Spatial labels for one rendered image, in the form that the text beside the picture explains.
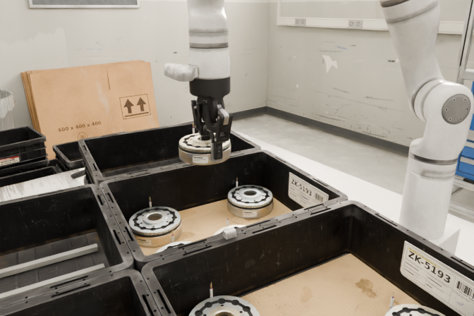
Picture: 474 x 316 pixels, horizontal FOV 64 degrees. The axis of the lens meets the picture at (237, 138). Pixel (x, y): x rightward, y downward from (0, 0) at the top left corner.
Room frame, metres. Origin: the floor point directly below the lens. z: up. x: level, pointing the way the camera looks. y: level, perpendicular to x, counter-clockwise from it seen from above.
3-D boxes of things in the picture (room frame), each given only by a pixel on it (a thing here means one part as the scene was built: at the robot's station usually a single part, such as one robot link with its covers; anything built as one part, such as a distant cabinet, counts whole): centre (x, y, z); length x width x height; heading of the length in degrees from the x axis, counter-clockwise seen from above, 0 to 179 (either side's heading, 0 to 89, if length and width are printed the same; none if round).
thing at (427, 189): (0.74, -0.41, 0.88); 0.09 x 0.09 x 0.17; 47
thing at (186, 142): (0.72, 0.06, 1.01); 0.10 x 0.10 x 0.01
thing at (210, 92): (0.69, 0.05, 1.10); 0.08 x 0.08 x 0.09
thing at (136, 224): (0.67, 0.16, 0.86); 0.10 x 0.10 x 0.01
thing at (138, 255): (0.66, 0.03, 0.92); 0.40 x 0.30 x 0.02; 119
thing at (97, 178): (0.93, 0.18, 0.92); 0.40 x 0.30 x 0.02; 119
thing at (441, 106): (0.74, -0.41, 1.04); 0.09 x 0.09 x 0.17; 8
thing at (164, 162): (0.93, 0.18, 0.87); 0.40 x 0.30 x 0.11; 119
